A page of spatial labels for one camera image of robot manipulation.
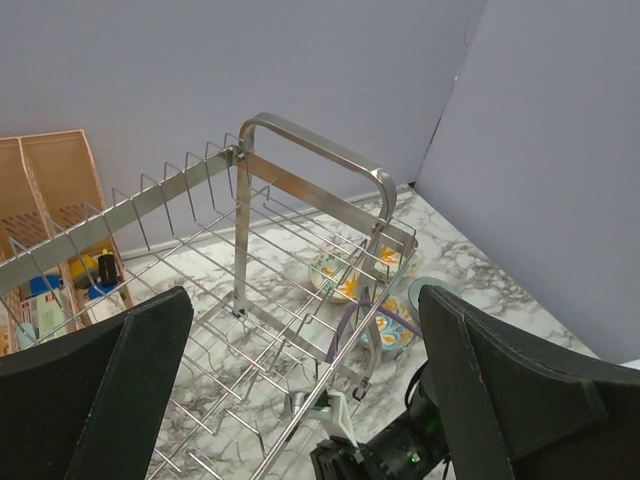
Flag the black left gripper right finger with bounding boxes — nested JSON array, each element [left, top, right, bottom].
[[419, 286, 639, 479]]

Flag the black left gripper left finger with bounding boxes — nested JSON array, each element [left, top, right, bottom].
[[1, 287, 194, 479]]

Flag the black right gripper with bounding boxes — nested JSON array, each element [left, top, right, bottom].
[[310, 437, 387, 480]]

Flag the blue yellow floral bowl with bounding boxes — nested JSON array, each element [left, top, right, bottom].
[[374, 295, 420, 353]]

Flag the white bowl green leaves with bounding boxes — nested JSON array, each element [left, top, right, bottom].
[[308, 251, 364, 304]]

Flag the white bowl orange flower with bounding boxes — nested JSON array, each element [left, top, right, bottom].
[[373, 244, 423, 282]]

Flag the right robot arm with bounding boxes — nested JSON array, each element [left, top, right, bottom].
[[310, 364, 451, 480]]

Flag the stainless steel dish rack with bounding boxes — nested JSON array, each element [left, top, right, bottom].
[[0, 112, 420, 480]]

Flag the white green box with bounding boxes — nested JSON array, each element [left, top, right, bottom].
[[21, 289, 69, 341]]

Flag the blue cap bottle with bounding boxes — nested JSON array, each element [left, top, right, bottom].
[[24, 274, 61, 298]]

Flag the yellow black bottle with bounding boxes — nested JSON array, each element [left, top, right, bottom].
[[69, 249, 119, 289]]

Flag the teal spiral bowl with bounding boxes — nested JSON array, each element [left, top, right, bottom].
[[407, 277, 459, 321]]

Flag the peach plastic file organizer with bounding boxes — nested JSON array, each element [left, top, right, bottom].
[[1, 130, 134, 354]]

